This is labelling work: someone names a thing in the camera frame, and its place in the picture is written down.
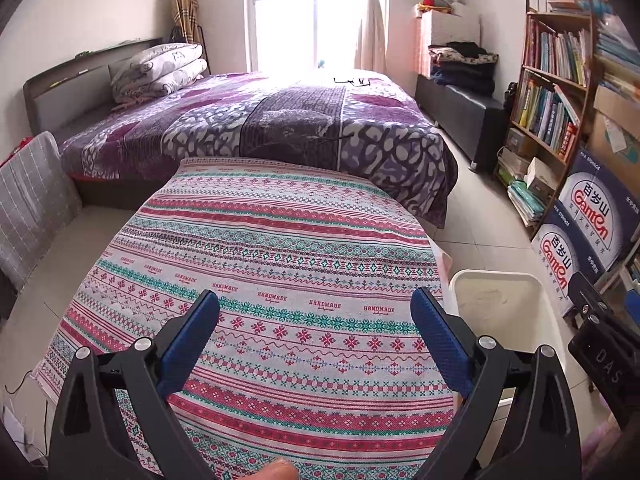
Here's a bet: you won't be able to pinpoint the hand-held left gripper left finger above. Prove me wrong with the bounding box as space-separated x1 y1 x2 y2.
47 289 221 480

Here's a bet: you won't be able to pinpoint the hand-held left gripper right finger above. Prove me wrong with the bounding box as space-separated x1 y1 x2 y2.
410 287 583 480

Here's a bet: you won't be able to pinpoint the white plastic bin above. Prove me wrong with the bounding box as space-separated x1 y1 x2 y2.
448 269 576 467

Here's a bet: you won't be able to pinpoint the person's left hand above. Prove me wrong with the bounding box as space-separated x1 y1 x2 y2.
260 458 299 480

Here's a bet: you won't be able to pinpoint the small blue carton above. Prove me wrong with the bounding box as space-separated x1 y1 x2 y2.
531 207 591 306

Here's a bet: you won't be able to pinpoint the large blue carton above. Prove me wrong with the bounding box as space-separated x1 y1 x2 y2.
557 147 640 273

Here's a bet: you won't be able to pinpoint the stack of books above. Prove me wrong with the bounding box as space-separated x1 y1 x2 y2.
497 147 551 229

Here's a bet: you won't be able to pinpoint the white tan paper box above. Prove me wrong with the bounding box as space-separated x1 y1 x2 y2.
525 157 564 199

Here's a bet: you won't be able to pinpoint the striped patterned tablecloth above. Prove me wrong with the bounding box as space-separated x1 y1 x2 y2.
35 157 458 480

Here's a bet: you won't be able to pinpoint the brown cardboard box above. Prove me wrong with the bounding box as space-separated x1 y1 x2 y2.
590 85 640 171

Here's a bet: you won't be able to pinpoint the row of thick books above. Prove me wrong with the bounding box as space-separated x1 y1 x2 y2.
515 77 582 157

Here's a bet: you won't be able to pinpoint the grey checked cushion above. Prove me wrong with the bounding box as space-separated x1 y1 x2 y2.
0 131 84 292

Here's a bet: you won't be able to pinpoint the black bag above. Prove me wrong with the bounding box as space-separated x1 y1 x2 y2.
502 82 521 117

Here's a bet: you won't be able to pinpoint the dark bench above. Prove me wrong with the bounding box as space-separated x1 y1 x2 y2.
415 74 507 171

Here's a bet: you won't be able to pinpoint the wooden bookshelf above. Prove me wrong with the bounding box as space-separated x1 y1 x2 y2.
492 0 601 231

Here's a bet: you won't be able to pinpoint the pile of pale books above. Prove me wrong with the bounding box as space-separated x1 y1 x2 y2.
595 0 640 82

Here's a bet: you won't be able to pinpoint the red cloth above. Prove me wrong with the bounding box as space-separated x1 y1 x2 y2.
0 135 34 167

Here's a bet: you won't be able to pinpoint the pile of folded clothes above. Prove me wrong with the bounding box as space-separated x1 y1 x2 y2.
429 41 500 94

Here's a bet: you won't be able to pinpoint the folded floral quilt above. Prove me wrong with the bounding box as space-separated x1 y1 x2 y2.
110 42 208 107

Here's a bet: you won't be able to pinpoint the black metal rack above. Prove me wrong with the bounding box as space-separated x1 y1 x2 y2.
170 22 212 77

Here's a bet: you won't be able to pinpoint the pink cabinet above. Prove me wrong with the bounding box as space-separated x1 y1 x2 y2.
414 10 481 79

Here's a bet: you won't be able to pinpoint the pale curtain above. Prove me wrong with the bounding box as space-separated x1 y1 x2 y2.
357 0 389 77

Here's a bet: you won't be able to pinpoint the colourful soft toys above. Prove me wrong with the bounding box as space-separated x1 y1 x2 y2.
416 0 469 14

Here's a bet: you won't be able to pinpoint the plaid scarf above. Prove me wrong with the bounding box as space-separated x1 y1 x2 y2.
172 0 201 44

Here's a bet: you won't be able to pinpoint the bright window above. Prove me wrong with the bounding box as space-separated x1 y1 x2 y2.
245 0 371 73

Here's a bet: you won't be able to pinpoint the black cable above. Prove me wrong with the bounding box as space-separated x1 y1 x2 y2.
5 360 56 457

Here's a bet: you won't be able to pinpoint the dark bed frame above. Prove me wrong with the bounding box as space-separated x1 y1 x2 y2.
22 37 166 211

